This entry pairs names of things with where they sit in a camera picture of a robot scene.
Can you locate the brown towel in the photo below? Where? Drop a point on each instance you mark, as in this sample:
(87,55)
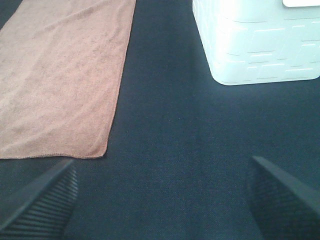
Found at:
(61,66)

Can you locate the black table cloth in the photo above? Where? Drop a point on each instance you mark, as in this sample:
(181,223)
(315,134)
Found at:
(178,150)

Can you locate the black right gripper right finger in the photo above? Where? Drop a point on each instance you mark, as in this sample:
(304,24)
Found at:
(283,207)

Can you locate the white plastic storage bin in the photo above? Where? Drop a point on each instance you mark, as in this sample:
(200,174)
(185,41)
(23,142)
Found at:
(259,41)

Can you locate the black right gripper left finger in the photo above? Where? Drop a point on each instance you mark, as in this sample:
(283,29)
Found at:
(42,209)

